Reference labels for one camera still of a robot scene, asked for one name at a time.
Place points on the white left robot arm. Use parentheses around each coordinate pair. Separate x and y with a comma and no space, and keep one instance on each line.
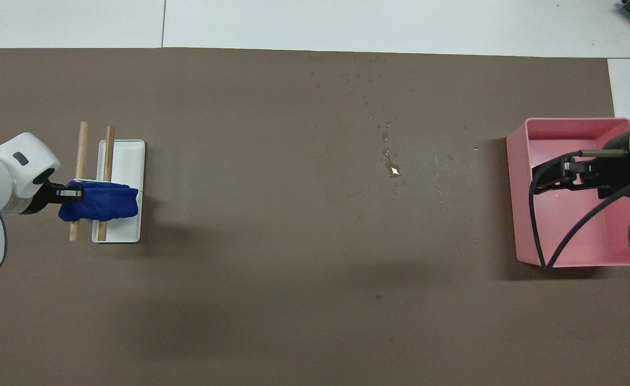
(4,171)

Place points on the blue towel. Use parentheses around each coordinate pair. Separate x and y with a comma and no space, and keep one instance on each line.
(106,203)

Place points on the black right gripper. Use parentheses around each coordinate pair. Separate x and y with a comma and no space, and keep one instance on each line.
(615,169)

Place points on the brown table mat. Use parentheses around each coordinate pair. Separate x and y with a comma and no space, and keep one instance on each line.
(293,241)

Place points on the water puddle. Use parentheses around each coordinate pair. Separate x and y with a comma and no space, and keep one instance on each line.
(394,170)

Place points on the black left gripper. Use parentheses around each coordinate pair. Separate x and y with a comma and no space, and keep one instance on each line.
(47,195)

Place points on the pink plastic bin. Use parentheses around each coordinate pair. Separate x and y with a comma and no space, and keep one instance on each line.
(561,236)

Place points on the wooden rack rod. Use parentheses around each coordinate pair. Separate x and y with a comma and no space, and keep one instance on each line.
(81,150)
(108,155)

